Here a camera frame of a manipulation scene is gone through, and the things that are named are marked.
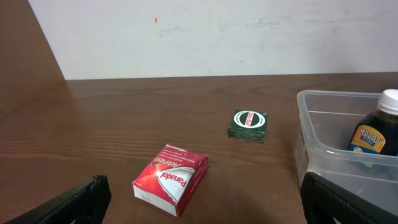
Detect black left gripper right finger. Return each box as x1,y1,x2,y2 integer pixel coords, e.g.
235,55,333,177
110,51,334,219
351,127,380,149
300,172,397,224

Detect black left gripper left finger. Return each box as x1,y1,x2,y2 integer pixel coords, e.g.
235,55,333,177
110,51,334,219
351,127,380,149
8,175,111,224

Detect red Panadol box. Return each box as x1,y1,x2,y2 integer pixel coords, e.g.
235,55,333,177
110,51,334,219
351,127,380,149
132,144,209,217

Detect small dark bottle white cap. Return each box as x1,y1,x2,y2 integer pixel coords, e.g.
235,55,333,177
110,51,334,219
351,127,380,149
347,89,397,156

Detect green square box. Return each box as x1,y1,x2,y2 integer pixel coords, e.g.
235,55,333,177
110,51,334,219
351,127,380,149
228,108,268,143

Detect clear plastic container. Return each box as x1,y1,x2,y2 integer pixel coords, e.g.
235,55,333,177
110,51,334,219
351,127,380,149
295,90,397,214

